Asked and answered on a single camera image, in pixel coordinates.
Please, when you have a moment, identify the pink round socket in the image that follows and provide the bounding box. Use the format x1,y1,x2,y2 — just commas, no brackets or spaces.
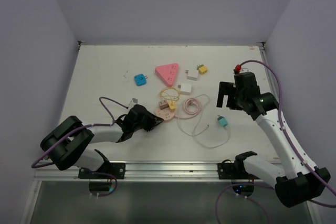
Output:
155,106,175,122

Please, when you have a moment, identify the brown pink plug adapter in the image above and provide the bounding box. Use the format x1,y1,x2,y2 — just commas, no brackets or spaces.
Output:
158,100,169,110

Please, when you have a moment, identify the small yellow plug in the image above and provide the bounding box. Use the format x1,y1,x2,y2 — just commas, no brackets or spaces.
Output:
168,101,176,111

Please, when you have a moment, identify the yellow plug adapter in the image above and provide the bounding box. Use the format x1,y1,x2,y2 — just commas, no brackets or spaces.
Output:
197,65,208,74

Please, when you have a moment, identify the teal plug adapter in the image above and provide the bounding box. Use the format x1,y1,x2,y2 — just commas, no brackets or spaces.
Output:
217,115,228,127

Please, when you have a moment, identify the white charger plug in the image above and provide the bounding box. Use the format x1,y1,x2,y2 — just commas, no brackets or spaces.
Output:
185,69,199,81
178,83,192,95

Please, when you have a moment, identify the blue plug adapter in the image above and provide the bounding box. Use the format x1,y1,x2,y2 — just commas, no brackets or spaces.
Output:
134,73,147,87

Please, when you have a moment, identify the pink triangular power strip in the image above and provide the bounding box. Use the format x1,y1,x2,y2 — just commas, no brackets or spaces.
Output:
155,63,179,87

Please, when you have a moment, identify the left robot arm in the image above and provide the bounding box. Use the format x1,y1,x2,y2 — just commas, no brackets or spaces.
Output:
40,104,164,178

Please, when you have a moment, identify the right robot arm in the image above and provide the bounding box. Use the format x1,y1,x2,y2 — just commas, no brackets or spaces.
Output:
216,72,331,208

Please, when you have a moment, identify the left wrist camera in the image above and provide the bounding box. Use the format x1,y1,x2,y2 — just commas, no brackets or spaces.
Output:
129,98,138,106

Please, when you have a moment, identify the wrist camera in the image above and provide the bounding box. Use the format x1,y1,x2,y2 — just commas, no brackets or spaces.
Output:
129,98,138,106
233,65,250,74

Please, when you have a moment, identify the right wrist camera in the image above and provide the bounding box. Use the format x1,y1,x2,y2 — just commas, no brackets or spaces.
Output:
233,65,250,74

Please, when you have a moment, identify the yellow coiled cable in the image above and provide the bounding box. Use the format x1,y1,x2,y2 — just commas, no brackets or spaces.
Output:
159,87,181,104

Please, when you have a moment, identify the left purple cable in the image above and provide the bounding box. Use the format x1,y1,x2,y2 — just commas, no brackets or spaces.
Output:
31,97,132,197

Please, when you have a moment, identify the purple cable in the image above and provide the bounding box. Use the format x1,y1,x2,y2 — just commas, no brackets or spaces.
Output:
31,97,132,197
215,60,336,224

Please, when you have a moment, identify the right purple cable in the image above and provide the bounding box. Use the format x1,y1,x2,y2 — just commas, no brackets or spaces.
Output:
215,60,336,224

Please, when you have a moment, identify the white cable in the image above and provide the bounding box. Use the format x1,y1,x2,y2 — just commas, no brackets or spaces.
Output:
178,94,232,148

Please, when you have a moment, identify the pink coiled cable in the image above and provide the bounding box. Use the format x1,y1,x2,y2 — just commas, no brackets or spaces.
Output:
178,97,203,120

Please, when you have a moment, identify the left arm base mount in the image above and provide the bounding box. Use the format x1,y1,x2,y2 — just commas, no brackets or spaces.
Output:
75,149,125,179

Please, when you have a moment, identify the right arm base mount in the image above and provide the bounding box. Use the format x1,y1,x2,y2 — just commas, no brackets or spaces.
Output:
217,151,257,180

